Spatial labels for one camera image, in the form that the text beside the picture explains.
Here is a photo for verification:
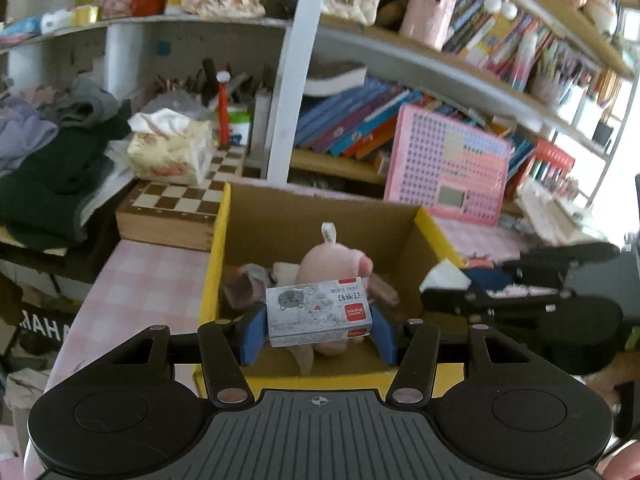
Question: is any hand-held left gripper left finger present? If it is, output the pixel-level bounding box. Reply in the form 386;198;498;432
102;305;268;406

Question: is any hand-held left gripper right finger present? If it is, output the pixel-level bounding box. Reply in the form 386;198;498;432
367;307;538;406

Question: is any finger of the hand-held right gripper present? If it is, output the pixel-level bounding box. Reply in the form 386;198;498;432
460;242;621;293
420;280;576;319

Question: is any small white packet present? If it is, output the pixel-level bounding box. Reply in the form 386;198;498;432
419;259;471;292

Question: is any grey red staples box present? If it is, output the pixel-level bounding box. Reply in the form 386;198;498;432
265;276;375;348

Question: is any pink plush pig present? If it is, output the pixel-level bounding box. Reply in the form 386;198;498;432
295;222;376;376

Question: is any yellow cardboard box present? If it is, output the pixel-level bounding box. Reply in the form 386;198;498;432
194;182;468;401

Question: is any grey fabric item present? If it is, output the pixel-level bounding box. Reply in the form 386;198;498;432
222;262;301;311

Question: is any stack of papers and books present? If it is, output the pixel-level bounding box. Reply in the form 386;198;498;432
515;180;616;248

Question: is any pink checked printed tablecloth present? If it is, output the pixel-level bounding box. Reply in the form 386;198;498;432
22;212;551;461

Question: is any wooden chess box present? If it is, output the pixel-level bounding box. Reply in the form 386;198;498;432
116;147;248;252

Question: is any white pen holder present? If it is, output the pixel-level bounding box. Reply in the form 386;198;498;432
556;82;591;123

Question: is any floral tissue pack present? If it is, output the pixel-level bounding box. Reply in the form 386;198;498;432
127;109;216;186

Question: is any row of colourful books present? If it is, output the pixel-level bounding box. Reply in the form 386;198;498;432
292;77;536;201

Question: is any row of shelf books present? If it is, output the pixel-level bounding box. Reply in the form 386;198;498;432
440;0;556;91

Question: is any white bookshelf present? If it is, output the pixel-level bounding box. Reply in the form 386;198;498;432
0;0;636;186

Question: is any pile of clothes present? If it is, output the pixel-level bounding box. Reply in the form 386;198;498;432
0;75;138;251

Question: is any white thick book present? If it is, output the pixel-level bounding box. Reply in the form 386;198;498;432
305;62;368;97

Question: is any pink cardboard box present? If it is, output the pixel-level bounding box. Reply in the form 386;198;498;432
400;0;462;51

